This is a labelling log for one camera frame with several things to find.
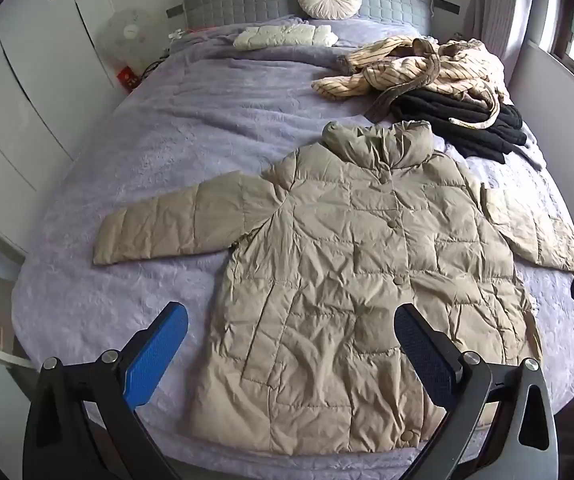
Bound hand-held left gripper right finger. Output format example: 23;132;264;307
394;302;560;480

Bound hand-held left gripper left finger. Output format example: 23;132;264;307
22;301;190;480

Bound beige puffer jacket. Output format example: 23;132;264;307
92;121;574;456

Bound purple embossed blanket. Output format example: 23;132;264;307
11;22;574;480

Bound black folded garment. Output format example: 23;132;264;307
389;89;528;165

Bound red box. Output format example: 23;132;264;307
117;66;140;93

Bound cream striped robe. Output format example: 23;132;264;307
311;35;508;131

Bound white wardrobe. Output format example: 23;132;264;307
0;0;118;256

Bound pale curtain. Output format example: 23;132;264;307
459;0;542;61

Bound white standing fan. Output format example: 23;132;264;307
101;7;160;73

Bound white folded puffer garment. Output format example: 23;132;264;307
233;24;338;52

